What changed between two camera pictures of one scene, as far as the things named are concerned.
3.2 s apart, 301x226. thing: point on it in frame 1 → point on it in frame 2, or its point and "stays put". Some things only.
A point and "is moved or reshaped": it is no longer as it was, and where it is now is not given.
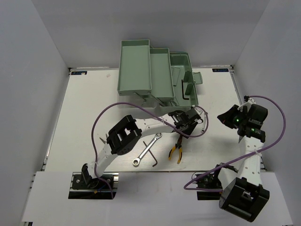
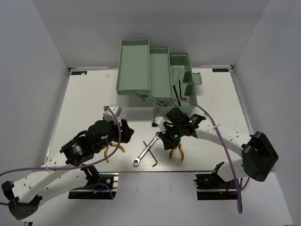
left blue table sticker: (78, 72) stays put
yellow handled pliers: (178, 143) is moved or reshaped
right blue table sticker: (220, 70) stays put
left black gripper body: (189, 128) → (113, 136)
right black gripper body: (235, 117) → (172, 135)
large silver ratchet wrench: (136, 161) stays put
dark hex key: (151, 155) stays put
